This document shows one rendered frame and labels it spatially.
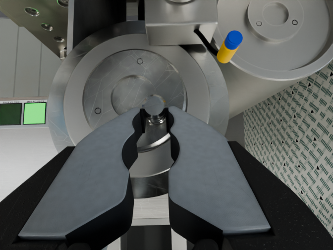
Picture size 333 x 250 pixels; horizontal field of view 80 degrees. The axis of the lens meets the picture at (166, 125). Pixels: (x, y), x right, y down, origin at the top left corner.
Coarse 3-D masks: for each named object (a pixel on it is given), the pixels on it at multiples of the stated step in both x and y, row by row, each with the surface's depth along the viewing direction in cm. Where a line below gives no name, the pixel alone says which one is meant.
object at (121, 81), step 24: (96, 72) 14; (120, 72) 14; (144, 72) 14; (168, 72) 14; (96, 96) 14; (120, 96) 14; (144, 96) 14; (168, 96) 14; (96, 120) 14; (144, 144) 14
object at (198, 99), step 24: (96, 48) 16; (120, 48) 16; (144, 48) 16; (168, 48) 16; (72, 72) 16; (192, 72) 16; (72, 96) 16; (192, 96) 16; (72, 120) 15; (168, 144) 15; (144, 168) 15; (168, 168) 15
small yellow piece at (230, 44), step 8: (200, 32) 14; (232, 32) 10; (224, 40) 11; (232, 40) 10; (240, 40) 10; (208, 48) 13; (224, 48) 11; (232, 48) 11; (216, 56) 13; (224, 56) 12
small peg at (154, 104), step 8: (152, 96) 11; (160, 96) 11; (144, 104) 11; (152, 104) 11; (160, 104) 11; (144, 112) 11; (152, 112) 11; (160, 112) 11; (152, 120) 12; (160, 120) 12
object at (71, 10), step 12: (72, 0) 18; (84, 0) 21; (96, 0) 24; (108, 0) 30; (72, 12) 18; (84, 12) 21; (96, 12) 24; (108, 12) 29; (120, 12) 38; (72, 24) 18; (84, 24) 20; (96, 24) 24; (108, 24) 29; (72, 36) 18; (84, 36) 20; (72, 48) 18
